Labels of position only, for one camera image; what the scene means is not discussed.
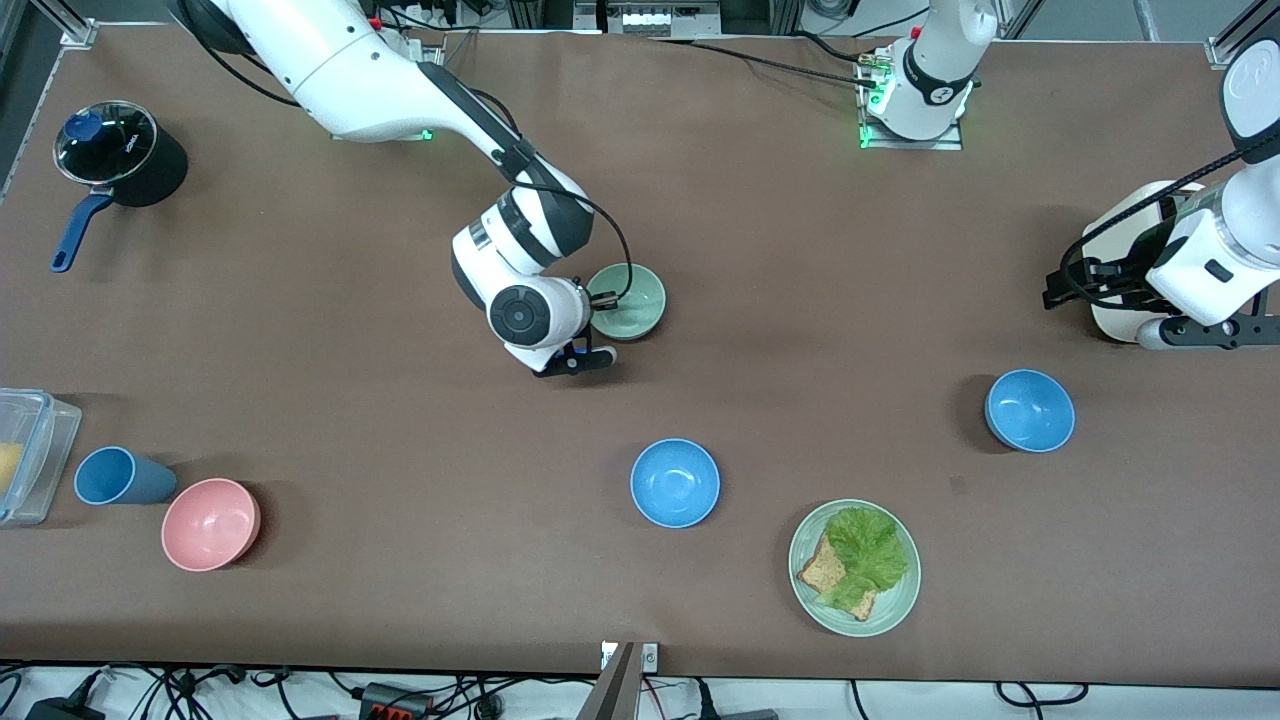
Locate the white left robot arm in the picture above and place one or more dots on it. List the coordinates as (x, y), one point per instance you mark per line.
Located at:
(935, 60)

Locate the green plate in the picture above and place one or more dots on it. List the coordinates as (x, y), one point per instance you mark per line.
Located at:
(895, 600)

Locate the grey mounting bar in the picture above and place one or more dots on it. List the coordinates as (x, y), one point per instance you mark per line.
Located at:
(610, 695)

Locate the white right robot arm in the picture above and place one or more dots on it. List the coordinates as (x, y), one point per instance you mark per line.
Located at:
(340, 60)

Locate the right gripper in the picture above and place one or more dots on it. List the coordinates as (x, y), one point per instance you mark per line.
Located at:
(591, 305)

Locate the metal corner bracket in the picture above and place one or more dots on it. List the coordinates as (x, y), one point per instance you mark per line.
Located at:
(1222, 52)
(80, 33)

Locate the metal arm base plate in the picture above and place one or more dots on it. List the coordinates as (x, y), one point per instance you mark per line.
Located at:
(950, 143)
(345, 135)

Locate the green bowl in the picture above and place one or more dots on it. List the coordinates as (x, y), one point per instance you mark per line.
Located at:
(640, 300)

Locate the black orange power adapter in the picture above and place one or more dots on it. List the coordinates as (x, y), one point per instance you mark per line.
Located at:
(395, 702)

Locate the yellow food piece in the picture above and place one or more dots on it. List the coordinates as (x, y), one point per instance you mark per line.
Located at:
(8, 468)

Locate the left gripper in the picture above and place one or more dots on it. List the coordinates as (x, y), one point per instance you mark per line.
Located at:
(1127, 275)

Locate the blue bowl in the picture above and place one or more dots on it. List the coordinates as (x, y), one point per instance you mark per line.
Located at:
(675, 483)
(1030, 410)

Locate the pink bowl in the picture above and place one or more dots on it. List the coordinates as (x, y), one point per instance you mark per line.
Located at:
(210, 525)

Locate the green lettuce leaf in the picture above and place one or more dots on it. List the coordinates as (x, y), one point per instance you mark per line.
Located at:
(870, 550)

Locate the white power strip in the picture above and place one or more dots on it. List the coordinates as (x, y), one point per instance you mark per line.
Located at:
(650, 18)

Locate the white metal bracket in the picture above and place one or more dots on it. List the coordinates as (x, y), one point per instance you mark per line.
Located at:
(650, 657)

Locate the clear plastic container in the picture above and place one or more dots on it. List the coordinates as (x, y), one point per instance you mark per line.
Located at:
(40, 460)

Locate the blue cup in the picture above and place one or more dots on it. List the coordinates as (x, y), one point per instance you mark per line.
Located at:
(120, 478)

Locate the brown bread slice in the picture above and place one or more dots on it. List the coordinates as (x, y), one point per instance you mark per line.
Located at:
(822, 572)

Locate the white toaster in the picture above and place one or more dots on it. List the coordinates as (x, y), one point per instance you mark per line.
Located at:
(1110, 235)

